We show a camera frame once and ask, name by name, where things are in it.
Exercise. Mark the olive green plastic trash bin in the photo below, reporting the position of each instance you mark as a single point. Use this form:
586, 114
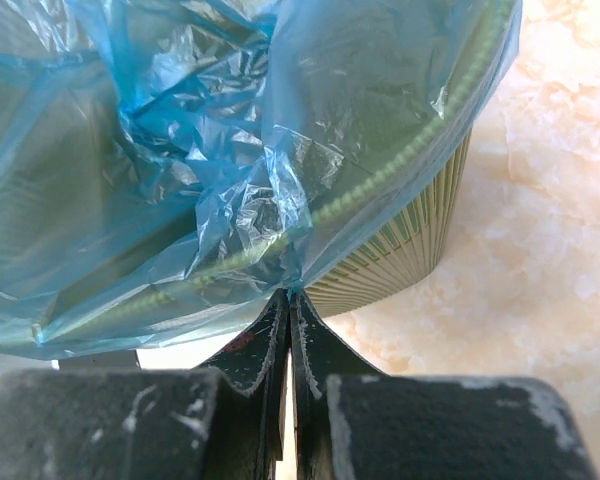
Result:
405, 240

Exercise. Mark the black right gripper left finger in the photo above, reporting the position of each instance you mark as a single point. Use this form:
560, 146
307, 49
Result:
220, 420

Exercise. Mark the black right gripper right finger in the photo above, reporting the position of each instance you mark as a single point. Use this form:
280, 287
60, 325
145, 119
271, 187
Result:
352, 421

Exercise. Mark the blue plastic trash bag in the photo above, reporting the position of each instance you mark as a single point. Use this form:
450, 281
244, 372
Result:
180, 175

